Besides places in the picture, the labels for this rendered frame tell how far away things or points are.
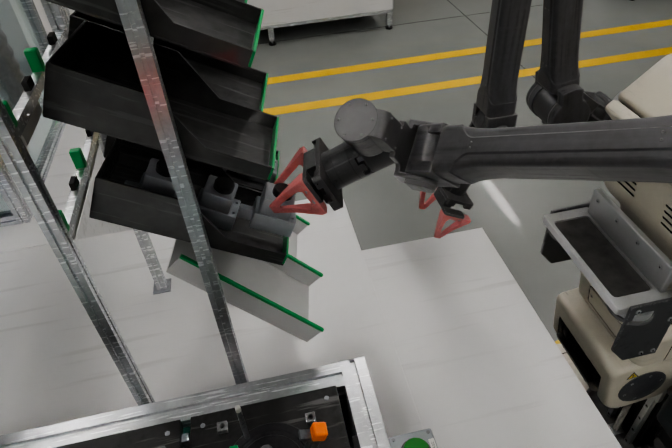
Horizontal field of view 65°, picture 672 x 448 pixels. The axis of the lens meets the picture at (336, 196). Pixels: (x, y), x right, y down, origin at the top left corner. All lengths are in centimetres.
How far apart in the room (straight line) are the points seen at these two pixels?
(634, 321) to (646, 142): 58
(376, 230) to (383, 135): 197
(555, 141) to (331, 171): 30
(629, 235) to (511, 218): 167
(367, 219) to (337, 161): 194
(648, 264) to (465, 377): 38
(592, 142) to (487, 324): 69
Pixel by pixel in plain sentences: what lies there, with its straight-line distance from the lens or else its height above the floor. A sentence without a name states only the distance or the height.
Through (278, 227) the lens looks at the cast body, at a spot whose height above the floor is 124.
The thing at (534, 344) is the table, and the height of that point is 86.
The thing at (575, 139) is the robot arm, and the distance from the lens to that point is 55.
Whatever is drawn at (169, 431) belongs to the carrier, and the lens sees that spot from 95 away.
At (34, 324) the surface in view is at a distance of 136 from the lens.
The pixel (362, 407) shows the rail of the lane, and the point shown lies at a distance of 94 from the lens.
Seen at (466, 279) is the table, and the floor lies 86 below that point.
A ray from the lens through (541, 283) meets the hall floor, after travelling 247.
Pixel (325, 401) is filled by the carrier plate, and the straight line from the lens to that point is 93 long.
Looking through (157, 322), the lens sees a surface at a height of 86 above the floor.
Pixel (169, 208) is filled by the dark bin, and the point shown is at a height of 131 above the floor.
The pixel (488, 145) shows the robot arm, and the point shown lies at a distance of 62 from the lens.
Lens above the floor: 177
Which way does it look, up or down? 39 degrees down
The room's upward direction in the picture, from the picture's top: 4 degrees counter-clockwise
